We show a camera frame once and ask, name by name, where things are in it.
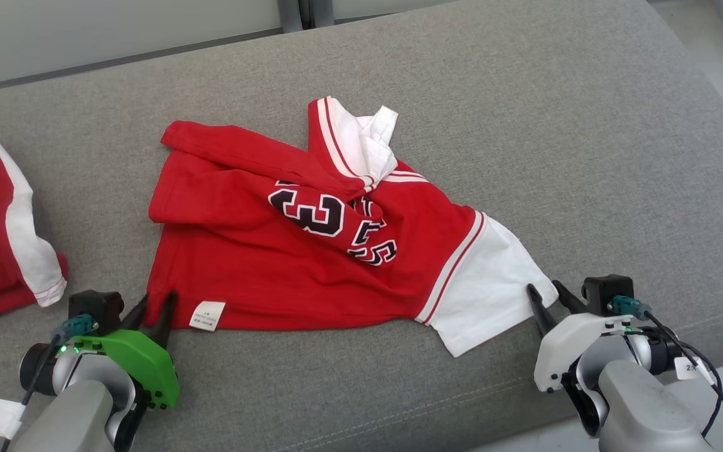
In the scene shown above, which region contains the grey partition post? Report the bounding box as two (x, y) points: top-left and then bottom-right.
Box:
(310, 0), (334, 29)
(277, 0), (304, 32)

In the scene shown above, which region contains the thin black twisted cable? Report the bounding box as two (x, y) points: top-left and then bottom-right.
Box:
(625, 326), (723, 440)

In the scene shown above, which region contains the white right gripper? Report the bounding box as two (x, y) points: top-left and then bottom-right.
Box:
(527, 280), (641, 393)

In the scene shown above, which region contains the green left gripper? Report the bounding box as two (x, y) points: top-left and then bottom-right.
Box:
(73, 290), (180, 409)

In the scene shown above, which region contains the grey partition base rail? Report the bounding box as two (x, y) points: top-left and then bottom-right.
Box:
(0, 28), (282, 98)

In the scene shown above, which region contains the black cable with teal plug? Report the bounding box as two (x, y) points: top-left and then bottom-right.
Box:
(1, 314), (99, 452)
(608, 295), (723, 452)

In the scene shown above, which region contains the white cable label tag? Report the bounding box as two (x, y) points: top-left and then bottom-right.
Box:
(675, 357), (717, 385)

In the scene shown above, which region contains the red jersey with white sleeves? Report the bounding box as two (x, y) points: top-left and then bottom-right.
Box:
(146, 95), (560, 358)

